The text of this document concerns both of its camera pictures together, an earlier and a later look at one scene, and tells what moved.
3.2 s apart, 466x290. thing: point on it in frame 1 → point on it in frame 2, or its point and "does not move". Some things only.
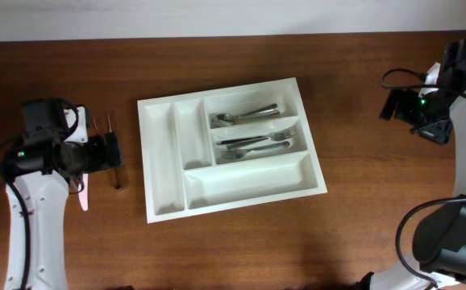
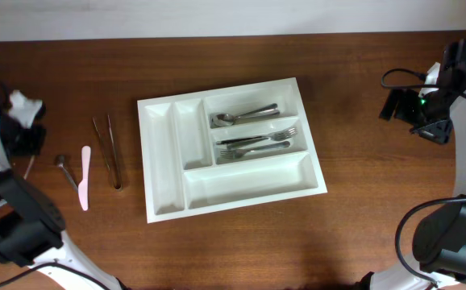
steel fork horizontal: x=274 y=137 does not move
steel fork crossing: x=241 y=152 does not move
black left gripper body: x=94 y=155 → x=21 y=142
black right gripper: x=438 y=132 does not move
